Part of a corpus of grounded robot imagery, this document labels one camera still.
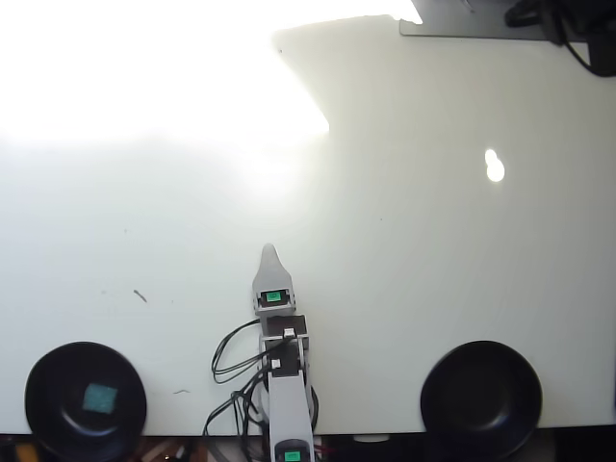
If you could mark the blue foam cube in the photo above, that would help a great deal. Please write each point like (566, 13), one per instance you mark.
(100, 397)

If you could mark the black round bowl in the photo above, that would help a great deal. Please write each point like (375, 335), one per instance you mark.
(452, 366)
(53, 366)

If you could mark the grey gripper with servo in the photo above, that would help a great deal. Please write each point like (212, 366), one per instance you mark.
(273, 305)

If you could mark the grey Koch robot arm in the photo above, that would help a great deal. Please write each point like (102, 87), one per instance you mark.
(288, 399)

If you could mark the grey metal plate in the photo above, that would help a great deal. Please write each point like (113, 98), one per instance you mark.
(471, 26)

